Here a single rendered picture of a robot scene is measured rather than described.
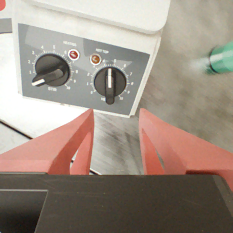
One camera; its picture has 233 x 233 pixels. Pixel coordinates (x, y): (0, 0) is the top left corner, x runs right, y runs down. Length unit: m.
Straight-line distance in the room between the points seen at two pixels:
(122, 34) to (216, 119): 0.18
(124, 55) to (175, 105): 0.11
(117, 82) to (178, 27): 0.12
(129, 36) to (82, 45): 0.04
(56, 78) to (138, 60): 0.08
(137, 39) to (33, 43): 0.09
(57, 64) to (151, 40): 0.09
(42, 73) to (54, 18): 0.05
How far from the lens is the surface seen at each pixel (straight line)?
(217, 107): 0.29
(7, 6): 0.26
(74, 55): 0.18
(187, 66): 0.27
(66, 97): 0.20
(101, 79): 0.18
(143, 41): 0.18
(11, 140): 0.26
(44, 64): 0.19
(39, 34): 0.18
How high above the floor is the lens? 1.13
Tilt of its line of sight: 79 degrees down
